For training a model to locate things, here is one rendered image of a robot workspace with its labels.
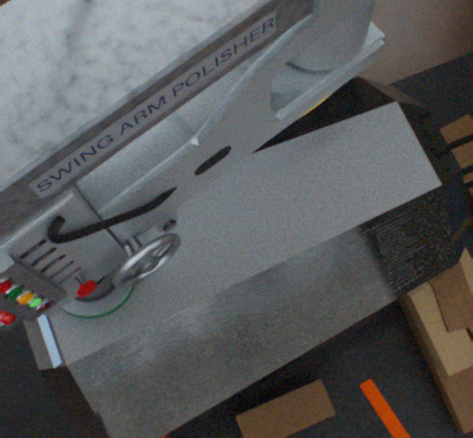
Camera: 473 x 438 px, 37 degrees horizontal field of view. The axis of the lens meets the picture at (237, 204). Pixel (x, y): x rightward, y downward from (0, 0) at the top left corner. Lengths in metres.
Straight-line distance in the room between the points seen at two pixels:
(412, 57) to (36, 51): 2.10
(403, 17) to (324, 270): 1.46
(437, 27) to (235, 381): 1.69
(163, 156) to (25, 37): 0.33
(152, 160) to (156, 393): 0.79
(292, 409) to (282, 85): 1.26
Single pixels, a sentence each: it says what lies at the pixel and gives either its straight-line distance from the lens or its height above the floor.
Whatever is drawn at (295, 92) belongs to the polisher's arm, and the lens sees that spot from 1.40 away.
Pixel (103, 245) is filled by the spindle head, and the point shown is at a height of 1.29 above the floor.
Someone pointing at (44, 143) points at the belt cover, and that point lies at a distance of 0.92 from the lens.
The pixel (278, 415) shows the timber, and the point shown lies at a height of 0.14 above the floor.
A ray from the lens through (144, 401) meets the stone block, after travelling 1.85.
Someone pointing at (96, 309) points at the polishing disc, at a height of 0.88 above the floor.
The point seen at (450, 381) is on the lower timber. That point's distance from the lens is 2.48.
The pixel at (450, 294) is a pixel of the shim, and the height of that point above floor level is 0.22.
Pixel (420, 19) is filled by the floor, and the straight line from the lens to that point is 2.99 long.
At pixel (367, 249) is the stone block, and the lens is 1.80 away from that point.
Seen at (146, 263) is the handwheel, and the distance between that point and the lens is 1.34.
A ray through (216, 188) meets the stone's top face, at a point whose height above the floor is 0.83.
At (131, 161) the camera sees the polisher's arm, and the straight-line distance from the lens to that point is 1.21.
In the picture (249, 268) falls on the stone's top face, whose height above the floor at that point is 0.83.
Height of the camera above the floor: 2.51
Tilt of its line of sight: 73 degrees down
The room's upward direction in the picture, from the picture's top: 9 degrees counter-clockwise
